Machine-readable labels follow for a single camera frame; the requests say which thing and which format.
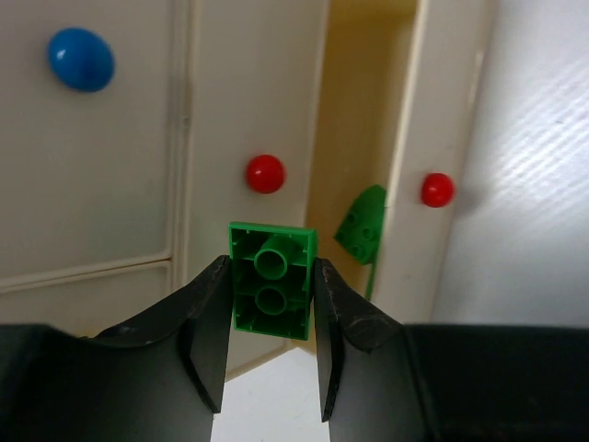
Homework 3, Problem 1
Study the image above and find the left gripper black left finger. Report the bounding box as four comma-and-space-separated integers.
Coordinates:
1, 255, 233, 441

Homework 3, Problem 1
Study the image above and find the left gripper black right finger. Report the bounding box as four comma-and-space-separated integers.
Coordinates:
313, 259, 588, 441

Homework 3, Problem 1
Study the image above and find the green lego plate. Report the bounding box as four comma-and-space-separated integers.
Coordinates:
333, 184, 387, 300

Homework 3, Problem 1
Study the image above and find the green lego brick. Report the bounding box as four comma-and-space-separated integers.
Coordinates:
228, 222, 318, 341

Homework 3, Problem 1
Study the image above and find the cream drawer cabinet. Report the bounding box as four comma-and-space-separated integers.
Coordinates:
0, 0, 498, 383

